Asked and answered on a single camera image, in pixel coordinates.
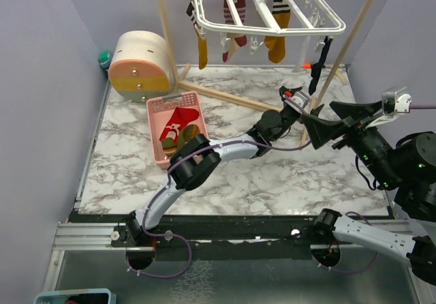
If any mustard yellow sock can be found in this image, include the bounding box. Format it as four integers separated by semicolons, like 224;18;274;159
185;0;208;70

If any wooden clothes rack frame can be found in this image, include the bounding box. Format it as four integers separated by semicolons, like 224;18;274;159
152;0;383;148

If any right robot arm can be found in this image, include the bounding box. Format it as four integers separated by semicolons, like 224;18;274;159
300;101;435;284

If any red sock white pattern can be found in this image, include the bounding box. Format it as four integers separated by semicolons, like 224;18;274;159
159;107;200;142

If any maroon cream striped sock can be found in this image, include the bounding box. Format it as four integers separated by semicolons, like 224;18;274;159
221;0;249;63

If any round pastel drawer cabinet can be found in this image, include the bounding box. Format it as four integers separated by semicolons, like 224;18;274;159
108;31;171;103

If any blue storage bin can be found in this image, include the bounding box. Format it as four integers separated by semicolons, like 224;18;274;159
33;288;117;304

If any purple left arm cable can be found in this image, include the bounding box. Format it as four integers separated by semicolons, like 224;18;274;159
125;94;313;278

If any black sock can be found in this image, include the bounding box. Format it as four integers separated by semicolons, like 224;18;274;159
308;36;332;95

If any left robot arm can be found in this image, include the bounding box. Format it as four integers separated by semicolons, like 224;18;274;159
125;87;310;246

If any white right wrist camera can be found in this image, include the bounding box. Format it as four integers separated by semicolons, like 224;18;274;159
367;87;411;127

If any orange marker pen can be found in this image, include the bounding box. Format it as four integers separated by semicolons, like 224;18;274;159
302;63;332;69

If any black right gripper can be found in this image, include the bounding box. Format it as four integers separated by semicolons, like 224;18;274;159
299;99;401;187

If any white plastic clip hanger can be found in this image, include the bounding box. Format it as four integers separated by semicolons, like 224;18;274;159
193;0;346;51

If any green striped sock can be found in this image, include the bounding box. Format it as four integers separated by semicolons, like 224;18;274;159
161;124;200;157

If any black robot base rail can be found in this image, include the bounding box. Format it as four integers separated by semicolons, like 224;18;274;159
66;211;355;260

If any pink perforated plastic basket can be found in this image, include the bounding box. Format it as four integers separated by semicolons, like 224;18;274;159
146;91;208;169

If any mustard sock striped cuff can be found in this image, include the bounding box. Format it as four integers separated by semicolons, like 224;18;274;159
264;0;293;64

